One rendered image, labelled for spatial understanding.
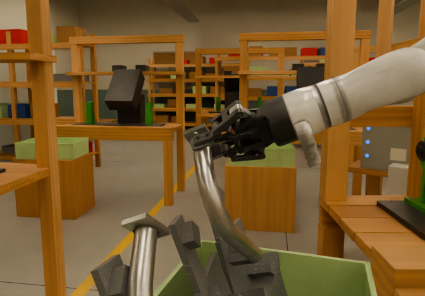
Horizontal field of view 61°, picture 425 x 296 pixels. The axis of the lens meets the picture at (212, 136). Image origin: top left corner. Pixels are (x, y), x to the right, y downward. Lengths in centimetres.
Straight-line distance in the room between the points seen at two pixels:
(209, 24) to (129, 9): 260
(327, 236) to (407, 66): 121
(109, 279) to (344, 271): 61
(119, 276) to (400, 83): 44
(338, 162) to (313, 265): 73
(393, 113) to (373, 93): 120
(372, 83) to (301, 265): 54
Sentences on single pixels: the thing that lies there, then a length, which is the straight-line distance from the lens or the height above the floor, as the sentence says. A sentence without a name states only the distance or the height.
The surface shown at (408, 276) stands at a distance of 111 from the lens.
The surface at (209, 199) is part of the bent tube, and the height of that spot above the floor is 119.
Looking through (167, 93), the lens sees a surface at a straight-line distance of 1113.
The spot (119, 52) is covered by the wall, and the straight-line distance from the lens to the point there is 1234.
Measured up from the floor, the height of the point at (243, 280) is 94.
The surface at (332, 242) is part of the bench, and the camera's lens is 169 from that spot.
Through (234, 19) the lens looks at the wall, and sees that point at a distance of 1156.
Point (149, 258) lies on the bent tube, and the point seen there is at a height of 115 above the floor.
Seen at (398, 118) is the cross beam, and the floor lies 122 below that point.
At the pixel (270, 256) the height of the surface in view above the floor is 95.
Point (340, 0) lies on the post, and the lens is 159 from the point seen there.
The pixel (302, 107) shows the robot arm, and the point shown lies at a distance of 54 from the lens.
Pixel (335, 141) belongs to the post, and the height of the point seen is 113.
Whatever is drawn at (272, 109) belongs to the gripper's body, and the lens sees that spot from 55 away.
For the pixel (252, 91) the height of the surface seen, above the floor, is 124.
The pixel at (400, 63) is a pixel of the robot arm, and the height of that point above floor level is 139.
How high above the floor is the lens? 136
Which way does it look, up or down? 8 degrees down
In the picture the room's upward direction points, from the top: straight up
